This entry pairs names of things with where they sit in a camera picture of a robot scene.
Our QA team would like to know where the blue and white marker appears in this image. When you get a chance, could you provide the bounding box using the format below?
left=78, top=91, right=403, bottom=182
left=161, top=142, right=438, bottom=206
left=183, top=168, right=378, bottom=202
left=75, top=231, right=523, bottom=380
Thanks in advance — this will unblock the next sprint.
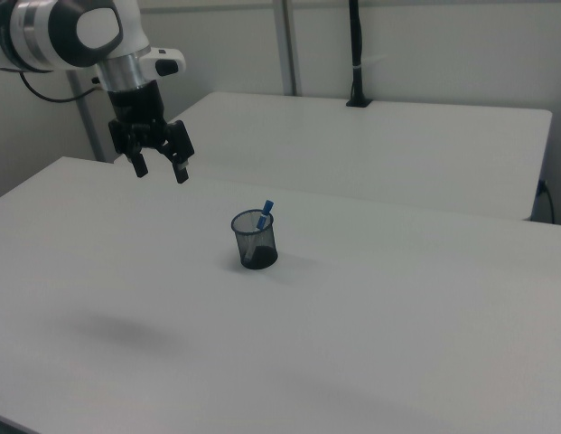
left=243, top=199, right=276, bottom=263

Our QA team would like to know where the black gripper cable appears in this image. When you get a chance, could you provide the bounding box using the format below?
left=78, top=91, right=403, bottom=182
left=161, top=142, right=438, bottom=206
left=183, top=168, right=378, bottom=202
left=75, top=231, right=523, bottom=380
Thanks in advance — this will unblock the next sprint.
left=18, top=70, right=103, bottom=104

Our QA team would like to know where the white cable tie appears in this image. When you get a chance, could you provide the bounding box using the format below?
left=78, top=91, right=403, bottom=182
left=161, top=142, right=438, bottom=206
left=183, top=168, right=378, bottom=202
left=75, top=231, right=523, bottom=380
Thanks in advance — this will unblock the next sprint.
left=351, top=55, right=385, bottom=72

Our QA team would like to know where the black camera pole with clamp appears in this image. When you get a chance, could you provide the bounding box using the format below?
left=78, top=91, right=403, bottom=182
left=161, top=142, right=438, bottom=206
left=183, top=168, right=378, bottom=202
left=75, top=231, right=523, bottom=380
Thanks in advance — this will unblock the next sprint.
left=345, top=0, right=374, bottom=109

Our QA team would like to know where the black mesh pen cup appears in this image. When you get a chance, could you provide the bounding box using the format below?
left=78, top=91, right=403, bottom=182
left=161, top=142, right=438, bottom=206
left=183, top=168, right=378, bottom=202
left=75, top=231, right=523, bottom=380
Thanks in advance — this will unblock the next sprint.
left=230, top=208, right=280, bottom=271

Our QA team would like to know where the black power cable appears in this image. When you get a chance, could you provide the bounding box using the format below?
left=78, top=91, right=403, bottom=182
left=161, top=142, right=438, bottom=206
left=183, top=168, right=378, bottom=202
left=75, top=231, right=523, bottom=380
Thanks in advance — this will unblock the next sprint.
left=537, top=179, right=557, bottom=223

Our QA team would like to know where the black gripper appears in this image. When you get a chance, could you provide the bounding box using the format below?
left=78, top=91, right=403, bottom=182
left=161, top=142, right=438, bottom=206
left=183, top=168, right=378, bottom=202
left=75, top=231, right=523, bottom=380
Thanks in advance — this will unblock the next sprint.
left=106, top=82, right=196, bottom=184

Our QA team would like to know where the aluminium wall post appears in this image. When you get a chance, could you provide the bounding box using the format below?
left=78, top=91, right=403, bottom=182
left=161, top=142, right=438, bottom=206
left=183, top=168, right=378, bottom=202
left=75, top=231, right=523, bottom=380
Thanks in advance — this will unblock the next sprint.
left=272, top=0, right=304, bottom=97

